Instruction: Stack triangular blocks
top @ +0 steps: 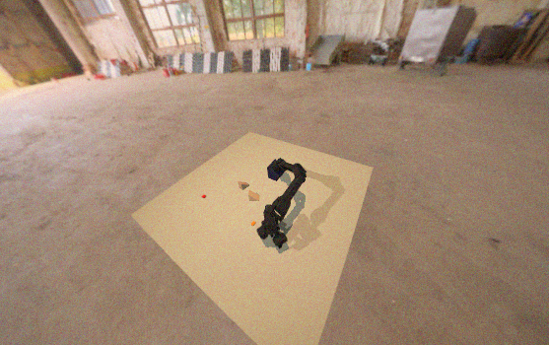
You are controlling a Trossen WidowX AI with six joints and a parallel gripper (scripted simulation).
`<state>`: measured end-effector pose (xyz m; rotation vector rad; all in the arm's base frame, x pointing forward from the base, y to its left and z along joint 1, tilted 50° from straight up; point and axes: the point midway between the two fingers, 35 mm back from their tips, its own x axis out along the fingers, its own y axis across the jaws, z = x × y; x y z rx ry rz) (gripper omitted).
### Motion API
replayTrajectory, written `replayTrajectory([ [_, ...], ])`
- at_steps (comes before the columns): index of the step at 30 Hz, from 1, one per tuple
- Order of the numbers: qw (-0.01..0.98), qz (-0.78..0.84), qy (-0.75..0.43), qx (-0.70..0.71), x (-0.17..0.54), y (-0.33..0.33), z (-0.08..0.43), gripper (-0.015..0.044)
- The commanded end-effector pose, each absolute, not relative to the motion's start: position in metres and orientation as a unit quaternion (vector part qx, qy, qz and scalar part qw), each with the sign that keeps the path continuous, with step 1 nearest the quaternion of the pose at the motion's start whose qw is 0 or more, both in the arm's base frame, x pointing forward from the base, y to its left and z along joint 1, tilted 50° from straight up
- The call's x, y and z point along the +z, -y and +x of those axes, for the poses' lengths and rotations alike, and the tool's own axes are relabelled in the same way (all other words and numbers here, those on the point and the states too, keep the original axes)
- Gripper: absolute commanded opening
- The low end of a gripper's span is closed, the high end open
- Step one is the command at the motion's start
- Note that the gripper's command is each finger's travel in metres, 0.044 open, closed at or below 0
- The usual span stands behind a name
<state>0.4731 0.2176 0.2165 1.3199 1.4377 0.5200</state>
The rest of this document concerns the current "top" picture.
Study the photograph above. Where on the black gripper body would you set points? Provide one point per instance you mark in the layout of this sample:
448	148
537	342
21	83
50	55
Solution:
279	238

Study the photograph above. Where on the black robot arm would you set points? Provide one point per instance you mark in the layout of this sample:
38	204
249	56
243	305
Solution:
282	204

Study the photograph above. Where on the orange triangular block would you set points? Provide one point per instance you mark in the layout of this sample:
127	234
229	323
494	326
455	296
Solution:
243	185

